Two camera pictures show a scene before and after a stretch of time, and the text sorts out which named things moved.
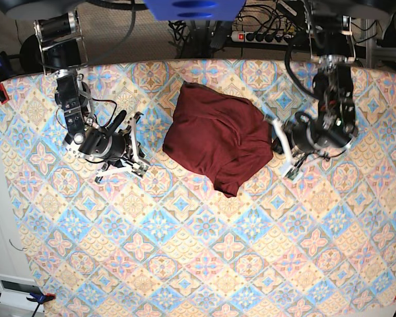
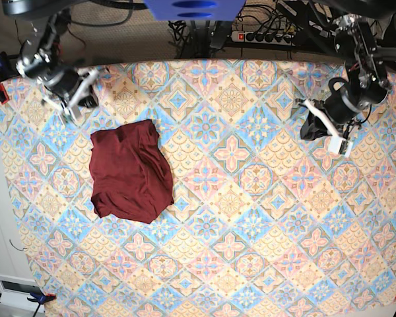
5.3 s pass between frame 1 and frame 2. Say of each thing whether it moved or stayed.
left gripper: moved
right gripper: moved
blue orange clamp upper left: stayed
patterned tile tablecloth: stayed
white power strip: stayed
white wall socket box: stayed
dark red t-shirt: moved
